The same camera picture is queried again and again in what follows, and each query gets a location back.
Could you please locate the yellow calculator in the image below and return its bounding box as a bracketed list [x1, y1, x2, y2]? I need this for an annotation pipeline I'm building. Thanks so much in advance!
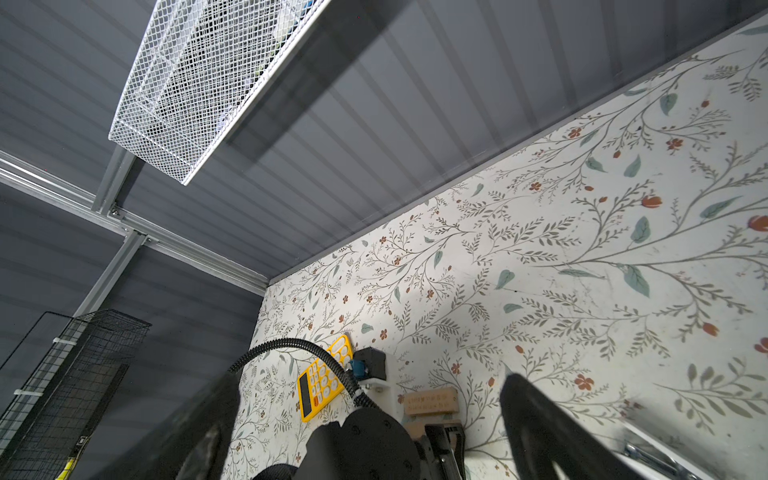
[296, 334, 354, 423]

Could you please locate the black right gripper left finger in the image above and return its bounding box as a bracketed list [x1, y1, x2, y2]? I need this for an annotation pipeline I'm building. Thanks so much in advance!
[94, 372, 241, 479]

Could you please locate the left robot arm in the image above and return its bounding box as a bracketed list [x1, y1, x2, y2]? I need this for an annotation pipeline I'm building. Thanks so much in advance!
[256, 408, 467, 479]

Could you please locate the yellow ruler in basket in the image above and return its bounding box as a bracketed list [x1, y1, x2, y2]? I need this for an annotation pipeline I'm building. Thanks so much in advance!
[56, 437, 89, 480]

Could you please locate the white wire basket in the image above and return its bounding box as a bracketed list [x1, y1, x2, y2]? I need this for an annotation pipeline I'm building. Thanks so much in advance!
[108, 1, 329, 185]

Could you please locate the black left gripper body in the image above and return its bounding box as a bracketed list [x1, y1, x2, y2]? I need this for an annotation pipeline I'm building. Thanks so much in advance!
[416, 422, 467, 480]

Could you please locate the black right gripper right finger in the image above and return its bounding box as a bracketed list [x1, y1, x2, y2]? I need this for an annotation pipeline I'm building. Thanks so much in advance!
[500, 374, 641, 480]

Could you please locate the wood block with holes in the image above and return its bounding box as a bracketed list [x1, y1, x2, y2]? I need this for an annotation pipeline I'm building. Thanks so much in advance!
[402, 387, 460, 416]

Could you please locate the black wire basket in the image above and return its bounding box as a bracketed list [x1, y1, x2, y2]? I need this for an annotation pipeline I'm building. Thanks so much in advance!
[1, 309, 151, 479]

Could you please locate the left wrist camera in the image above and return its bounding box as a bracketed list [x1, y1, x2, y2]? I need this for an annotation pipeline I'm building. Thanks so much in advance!
[351, 347, 389, 390]

